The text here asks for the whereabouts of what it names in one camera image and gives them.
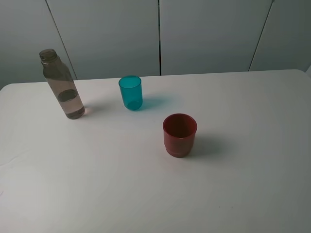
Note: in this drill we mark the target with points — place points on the smoky transparent water bottle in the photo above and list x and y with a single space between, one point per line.
59 78

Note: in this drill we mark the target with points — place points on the red plastic cup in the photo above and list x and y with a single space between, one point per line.
179 134

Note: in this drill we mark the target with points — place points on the teal transparent plastic cup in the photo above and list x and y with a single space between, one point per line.
131 92

